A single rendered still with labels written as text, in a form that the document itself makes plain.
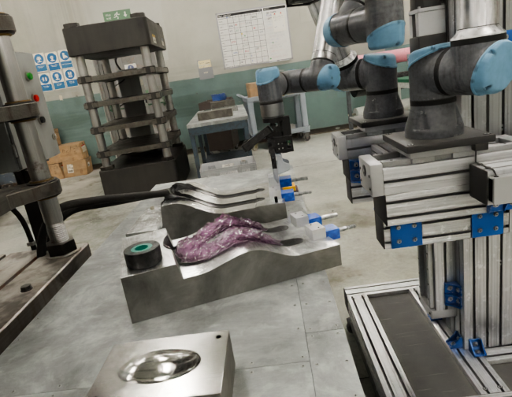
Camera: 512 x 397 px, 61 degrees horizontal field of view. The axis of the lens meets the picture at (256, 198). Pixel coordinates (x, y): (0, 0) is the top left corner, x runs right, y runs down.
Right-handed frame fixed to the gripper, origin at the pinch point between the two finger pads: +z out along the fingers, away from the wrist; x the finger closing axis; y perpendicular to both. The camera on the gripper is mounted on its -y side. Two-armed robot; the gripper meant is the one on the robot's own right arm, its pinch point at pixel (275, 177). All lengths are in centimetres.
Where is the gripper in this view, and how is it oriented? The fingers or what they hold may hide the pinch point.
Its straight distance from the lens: 145.6
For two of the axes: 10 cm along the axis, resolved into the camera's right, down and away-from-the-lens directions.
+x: 0.1, -2.9, 9.6
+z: 1.5, 9.5, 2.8
